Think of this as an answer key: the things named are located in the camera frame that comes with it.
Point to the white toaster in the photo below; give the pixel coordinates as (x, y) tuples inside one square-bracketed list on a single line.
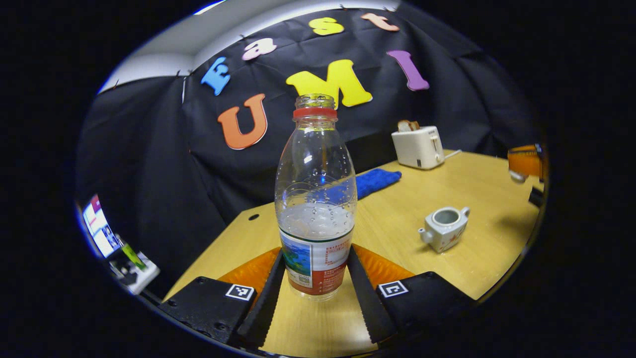
[(418, 148)]

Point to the white ceramic teacup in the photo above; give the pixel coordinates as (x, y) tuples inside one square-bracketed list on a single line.
[(444, 231)]

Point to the clear plastic water bottle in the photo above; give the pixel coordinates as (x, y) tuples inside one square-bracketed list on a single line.
[(315, 199)]

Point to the bread slice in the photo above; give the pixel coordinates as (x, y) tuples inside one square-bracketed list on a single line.
[(408, 126)]

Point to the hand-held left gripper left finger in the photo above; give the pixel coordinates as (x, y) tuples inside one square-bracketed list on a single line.
[(263, 303)]

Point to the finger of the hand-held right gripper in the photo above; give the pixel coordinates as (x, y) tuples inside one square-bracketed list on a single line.
[(526, 161)]

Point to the white teacup lid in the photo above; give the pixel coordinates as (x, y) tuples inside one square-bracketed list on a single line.
[(517, 175)]

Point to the white side table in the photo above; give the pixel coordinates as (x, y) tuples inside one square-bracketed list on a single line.
[(146, 276)]

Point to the green bottle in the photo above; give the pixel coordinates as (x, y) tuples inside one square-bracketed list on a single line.
[(133, 256)]

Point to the blue towel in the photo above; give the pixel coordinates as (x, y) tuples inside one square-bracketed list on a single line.
[(377, 181)]

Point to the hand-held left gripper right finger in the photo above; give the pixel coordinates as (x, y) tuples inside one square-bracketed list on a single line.
[(370, 303)]

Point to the computer monitor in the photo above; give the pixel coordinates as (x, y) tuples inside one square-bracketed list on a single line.
[(102, 226)]

